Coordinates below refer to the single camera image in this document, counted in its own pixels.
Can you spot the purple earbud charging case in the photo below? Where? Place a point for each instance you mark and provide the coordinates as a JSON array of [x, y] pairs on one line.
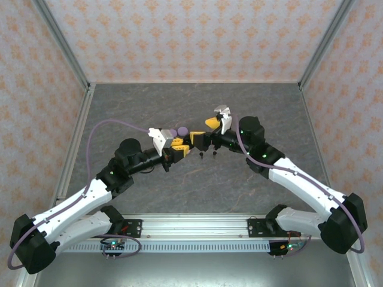
[[173, 132], [182, 130]]

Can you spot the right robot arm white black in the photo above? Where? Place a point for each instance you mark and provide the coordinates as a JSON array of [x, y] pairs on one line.
[[305, 182]]

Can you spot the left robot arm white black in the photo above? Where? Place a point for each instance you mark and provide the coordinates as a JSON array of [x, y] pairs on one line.
[[74, 201]]

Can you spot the controller board with LED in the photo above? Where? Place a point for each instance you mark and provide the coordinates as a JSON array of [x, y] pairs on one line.
[[282, 248], [113, 246]]

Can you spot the grey metal sheet panel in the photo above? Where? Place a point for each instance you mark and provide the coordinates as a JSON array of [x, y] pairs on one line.
[[194, 272]]

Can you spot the aluminium table edge rail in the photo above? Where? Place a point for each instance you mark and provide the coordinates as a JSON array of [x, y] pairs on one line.
[[310, 116], [82, 116]]

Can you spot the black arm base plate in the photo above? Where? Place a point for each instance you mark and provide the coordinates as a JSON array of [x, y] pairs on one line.
[[134, 228], [255, 228]]

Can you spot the wide aluminium mounting rail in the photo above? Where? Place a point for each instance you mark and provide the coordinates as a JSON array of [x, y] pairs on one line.
[[194, 227]]

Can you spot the aluminium frame post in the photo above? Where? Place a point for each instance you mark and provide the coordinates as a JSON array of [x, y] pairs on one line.
[[327, 42], [62, 42]]

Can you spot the short aluminium frame rail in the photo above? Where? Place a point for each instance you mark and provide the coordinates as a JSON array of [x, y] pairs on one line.
[[357, 270], [25, 282]]

